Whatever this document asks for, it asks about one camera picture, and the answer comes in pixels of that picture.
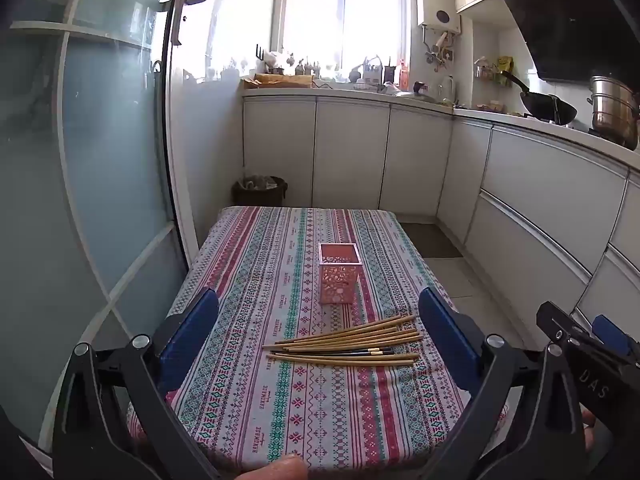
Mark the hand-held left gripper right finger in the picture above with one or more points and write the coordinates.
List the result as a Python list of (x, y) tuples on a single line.
[(446, 340)]

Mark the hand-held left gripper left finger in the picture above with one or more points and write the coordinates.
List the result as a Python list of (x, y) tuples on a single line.
[(189, 332)]

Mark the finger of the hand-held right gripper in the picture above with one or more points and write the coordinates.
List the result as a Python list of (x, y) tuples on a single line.
[(555, 322), (611, 334)]

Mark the set of wooden chopsticks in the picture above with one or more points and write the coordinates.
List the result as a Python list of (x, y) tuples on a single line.
[(345, 347)]

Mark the pink perforated utensil holder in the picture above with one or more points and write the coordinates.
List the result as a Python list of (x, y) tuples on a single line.
[(340, 275)]

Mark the person's right hand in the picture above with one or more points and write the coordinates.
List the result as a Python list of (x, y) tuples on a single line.
[(589, 427)]

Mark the person's left hand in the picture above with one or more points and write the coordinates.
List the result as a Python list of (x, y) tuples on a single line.
[(280, 469)]

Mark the striped patterned tablecloth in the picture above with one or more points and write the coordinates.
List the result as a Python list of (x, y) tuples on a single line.
[(280, 280)]

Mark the white kitchen base cabinets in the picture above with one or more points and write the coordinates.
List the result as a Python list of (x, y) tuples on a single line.
[(540, 185)]

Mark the black trash bin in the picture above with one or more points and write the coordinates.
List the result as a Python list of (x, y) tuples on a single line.
[(260, 191)]

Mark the frosted glass door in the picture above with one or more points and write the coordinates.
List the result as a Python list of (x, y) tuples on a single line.
[(75, 170)]

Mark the white kitchen countertop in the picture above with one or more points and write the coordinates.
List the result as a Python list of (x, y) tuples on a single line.
[(500, 117)]

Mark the black wok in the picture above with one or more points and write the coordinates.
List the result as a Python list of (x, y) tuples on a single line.
[(547, 106)]

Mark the steel steamer pot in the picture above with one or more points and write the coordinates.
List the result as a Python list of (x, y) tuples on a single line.
[(614, 110)]

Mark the yellow snack packet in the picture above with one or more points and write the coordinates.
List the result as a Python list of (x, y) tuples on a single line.
[(505, 67)]

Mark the red bottle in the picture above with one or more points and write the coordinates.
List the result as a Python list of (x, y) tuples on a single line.
[(403, 74)]

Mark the black range hood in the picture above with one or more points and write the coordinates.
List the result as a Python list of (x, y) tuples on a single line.
[(575, 15)]

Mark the white water heater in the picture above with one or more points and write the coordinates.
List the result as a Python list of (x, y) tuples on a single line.
[(437, 2)]

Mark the kitchen window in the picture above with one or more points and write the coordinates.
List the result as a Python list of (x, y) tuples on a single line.
[(342, 10)]

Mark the black wall hook rack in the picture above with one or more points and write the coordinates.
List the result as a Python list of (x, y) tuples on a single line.
[(260, 52)]

